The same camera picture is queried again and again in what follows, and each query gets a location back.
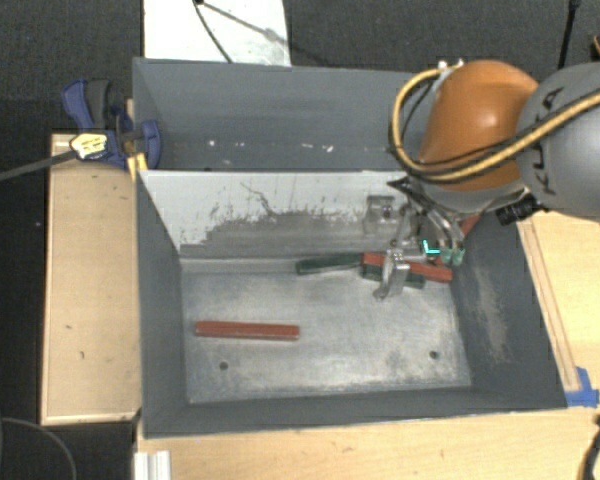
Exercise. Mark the pale grey metal gripper finger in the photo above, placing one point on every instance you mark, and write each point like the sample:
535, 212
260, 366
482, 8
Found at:
403, 273
386, 283

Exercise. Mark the red-brown flat block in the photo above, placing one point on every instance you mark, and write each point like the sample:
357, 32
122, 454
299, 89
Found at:
427, 270
247, 330

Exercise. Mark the grey metal bin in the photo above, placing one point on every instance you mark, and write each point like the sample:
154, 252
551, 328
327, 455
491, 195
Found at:
330, 348

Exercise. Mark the pale wood flat board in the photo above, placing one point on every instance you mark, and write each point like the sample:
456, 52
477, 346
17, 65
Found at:
90, 288

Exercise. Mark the black cylinder on white bracket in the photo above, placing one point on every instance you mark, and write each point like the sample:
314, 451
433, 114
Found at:
516, 210

